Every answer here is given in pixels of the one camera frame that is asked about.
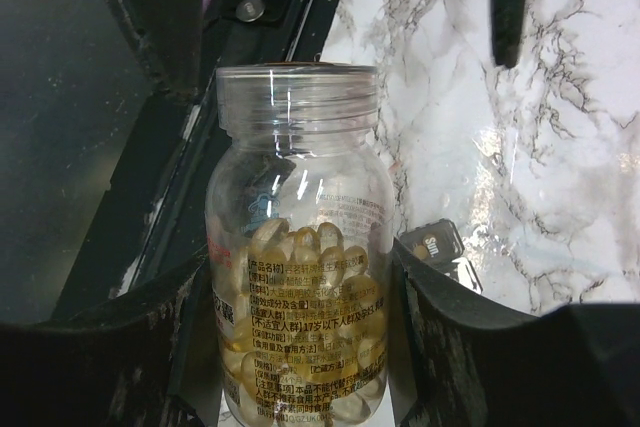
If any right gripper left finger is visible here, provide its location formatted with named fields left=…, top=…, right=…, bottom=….
left=1, top=250, right=207, bottom=426

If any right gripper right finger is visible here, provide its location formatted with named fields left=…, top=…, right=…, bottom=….
left=389, top=244, right=639, bottom=426

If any clear jar of yellow pills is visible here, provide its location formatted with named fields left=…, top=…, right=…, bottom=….
left=204, top=63, right=395, bottom=426

